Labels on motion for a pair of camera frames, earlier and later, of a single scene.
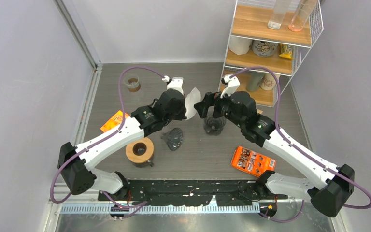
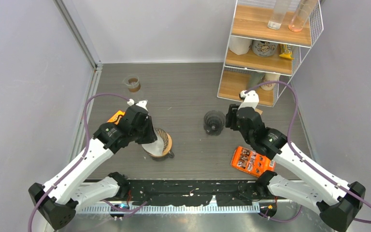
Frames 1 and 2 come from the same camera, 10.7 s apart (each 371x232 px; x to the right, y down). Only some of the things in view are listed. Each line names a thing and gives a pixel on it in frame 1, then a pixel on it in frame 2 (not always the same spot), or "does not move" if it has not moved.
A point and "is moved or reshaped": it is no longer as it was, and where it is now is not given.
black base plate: (190, 193) does not move
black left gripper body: (180, 114) to (144, 134)
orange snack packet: (251, 162) does not move
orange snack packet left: (114, 122) does not move
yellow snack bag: (286, 51) does not move
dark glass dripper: (214, 126) does not move
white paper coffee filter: (193, 97) to (155, 148)
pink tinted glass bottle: (302, 13) does not move
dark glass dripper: (174, 137) is moved or reshaped
